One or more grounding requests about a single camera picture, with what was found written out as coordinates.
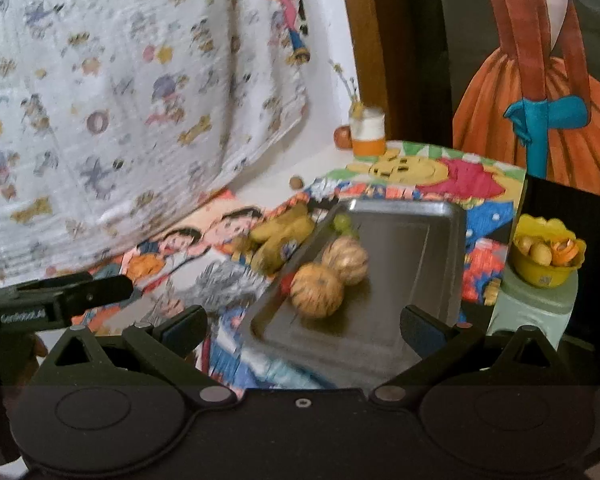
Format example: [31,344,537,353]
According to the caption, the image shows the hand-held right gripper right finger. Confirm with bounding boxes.
[369,304,565,404]

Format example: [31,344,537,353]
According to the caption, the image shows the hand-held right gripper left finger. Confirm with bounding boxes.
[39,304,238,404]

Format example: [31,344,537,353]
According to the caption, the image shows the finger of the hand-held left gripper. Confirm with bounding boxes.
[45,274,134,322]
[16,272,95,293]

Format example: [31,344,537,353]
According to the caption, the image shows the metal tray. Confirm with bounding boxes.
[250,198,469,392]

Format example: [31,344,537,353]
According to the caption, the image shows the striped yellow pepino melon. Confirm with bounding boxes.
[289,263,345,320]
[321,236,370,286]

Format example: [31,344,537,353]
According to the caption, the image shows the yellow banana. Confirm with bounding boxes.
[251,239,302,275]
[279,203,309,224]
[252,216,315,244]

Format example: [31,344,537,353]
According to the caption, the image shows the orange cartoon boys drawing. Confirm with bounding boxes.
[87,189,293,333]

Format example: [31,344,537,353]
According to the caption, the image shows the pale green container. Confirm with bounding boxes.
[485,264,579,352]

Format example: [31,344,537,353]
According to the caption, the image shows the yellow plastic bowl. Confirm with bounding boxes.
[509,213,587,289]

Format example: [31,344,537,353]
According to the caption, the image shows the orange peel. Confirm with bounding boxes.
[550,236,584,269]

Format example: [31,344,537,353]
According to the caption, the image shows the white printed blanket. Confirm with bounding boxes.
[0,0,315,295]

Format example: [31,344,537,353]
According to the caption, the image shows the yellow flower sprig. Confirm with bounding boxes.
[329,59,367,117]

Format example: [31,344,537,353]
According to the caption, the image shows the dark door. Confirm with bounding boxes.
[394,0,600,351]

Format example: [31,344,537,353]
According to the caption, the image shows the wall poster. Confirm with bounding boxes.
[452,0,600,187]

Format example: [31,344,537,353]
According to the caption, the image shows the wooden door frame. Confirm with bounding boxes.
[337,0,397,142]

